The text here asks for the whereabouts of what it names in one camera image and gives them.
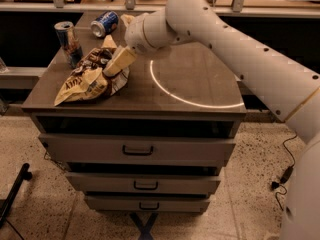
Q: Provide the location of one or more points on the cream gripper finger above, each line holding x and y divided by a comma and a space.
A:
109, 43
122, 58

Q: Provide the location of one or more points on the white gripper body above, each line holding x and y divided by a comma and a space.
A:
136, 34

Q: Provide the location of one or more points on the brown chip bag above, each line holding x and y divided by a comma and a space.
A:
88, 82

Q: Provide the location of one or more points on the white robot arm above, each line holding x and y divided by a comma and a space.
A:
290, 90

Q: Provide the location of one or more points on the blue soda can lying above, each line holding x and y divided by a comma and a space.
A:
105, 24

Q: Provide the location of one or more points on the redbull can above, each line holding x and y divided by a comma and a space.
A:
69, 42

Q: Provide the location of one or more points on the grey drawer cabinet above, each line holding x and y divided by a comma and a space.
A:
180, 92

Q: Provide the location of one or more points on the top grey drawer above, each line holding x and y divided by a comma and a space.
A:
137, 150

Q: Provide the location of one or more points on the grey drawer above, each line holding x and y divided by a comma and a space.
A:
139, 183
137, 150
147, 204

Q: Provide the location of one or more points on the middle grey drawer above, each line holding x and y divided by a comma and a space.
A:
139, 183

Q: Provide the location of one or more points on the bottom grey drawer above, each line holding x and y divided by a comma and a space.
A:
147, 204

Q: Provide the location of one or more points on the black left stand leg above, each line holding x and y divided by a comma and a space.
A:
5, 204

